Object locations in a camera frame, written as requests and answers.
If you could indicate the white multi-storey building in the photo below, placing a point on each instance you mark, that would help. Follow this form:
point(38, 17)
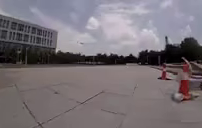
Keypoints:
point(19, 36)

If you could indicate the grey paved plaza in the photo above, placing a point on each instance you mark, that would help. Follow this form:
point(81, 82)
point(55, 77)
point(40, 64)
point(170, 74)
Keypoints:
point(99, 93)

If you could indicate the orange traffic cone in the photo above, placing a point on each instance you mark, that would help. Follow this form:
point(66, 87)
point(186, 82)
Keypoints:
point(164, 72)
point(184, 83)

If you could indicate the row of dark trees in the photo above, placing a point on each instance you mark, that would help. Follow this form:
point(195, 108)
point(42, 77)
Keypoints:
point(122, 58)

